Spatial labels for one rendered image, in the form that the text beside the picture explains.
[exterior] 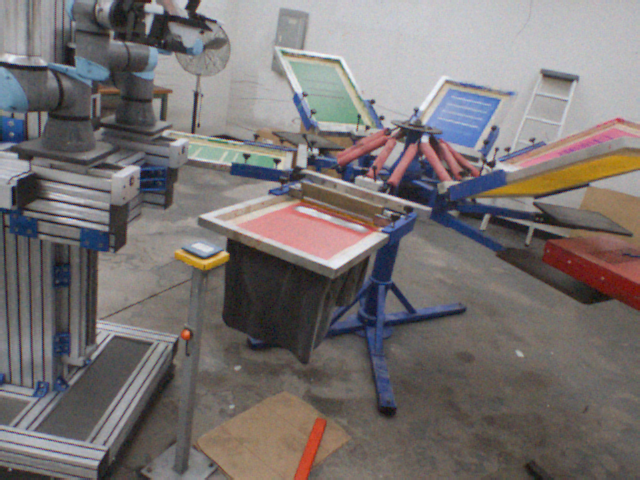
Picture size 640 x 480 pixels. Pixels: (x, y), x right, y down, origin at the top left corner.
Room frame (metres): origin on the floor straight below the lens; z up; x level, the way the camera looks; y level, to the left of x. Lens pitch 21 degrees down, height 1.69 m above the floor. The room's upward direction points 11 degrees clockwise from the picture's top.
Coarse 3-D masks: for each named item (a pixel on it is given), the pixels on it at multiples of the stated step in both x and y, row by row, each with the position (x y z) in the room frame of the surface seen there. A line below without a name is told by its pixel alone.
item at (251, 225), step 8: (288, 208) 2.23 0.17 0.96; (312, 208) 2.30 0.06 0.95; (264, 216) 2.07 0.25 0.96; (272, 216) 2.09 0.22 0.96; (304, 216) 2.16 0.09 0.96; (312, 216) 2.18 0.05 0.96; (240, 224) 1.93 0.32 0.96; (248, 224) 1.94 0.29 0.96; (256, 224) 1.96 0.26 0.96; (256, 232) 1.88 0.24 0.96; (264, 232) 1.89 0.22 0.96; (272, 232) 1.91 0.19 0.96; (272, 240) 1.83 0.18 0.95; (280, 240) 1.84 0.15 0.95
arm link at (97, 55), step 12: (84, 36) 1.25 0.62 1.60; (96, 36) 1.26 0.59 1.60; (108, 36) 1.29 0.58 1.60; (84, 48) 1.25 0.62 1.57; (96, 48) 1.26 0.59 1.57; (108, 48) 1.29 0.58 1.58; (120, 48) 1.32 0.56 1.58; (84, 60) 1.25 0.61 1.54; (96, 60) 1.26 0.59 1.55; (108, 60) 1.28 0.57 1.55; (120, 60) 1.32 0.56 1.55; (84, 72) 1.25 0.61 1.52; (96, 72) 1.26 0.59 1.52; (108, 72) 1.29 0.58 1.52
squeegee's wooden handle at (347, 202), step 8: (304, 184) 2.33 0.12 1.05; (312, 184) 2.32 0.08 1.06; (304, 192) 2.33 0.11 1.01; (312, 192) 2.31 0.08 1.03; (320, 192) 2.29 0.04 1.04; (328, 192) 2.28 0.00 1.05; (336, 192) 2.26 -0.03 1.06; (320, 200) 2.29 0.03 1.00; (328, 200) 2.27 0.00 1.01; (336, 200) 2.26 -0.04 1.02; (344, 200) 2.24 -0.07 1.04; (352, 200) 2.23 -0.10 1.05; (360, 200) 2.21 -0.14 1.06; (368, 200) 2.22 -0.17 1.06; (344, 208) 2.24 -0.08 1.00; (352, 208) 2.22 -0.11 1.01; (360, 208) 2.21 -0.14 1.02; (368, 208) 2.19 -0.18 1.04; (376, 208) 2.18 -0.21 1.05; (384, 208) 2.18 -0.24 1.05; (368, 216) 2.19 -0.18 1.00
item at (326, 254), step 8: (336, 216) 2.24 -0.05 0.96; (344, 216) 2.26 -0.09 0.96; (328, 224) 2.12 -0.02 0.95; (336, 224) 2.14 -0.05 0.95; (360, 224) 2.20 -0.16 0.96; (352, 232) 2.08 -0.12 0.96; (360, 232) 2.09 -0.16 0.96; (368, 232) 2.11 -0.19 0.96; (288, 240) 1.86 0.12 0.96; (344, 240) 1.97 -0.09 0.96; (352, 240) 1.98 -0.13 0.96; (360, 240) 2.00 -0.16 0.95; (296, 248) 1.79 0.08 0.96; (304, 248) 1.81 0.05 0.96; (312, 248) 1.82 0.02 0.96; (328, 248) 1.85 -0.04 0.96; (336, 248) 1.87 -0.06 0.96; (344, 248) 1.88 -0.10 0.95; (320, 256) 1.76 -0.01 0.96; (328, 256) 1.77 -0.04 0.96
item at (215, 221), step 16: (224, 208) 1.98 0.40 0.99; (240, 208) 2.02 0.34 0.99; (256, 208) 2.12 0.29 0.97; (208, 224) 1.82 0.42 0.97; (224, 224) 1.81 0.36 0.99; (240, 240) 1.76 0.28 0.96; (256, 240) 1.73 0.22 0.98; (368, 240) 1.92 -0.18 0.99; (384, 240) 1.99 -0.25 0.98; (288, 256) 1.67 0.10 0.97; (304, 256) 1.65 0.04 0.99; (352, 256) 1.73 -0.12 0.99; (320, 272) 1.62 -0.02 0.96; (336, 272) 1.61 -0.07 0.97
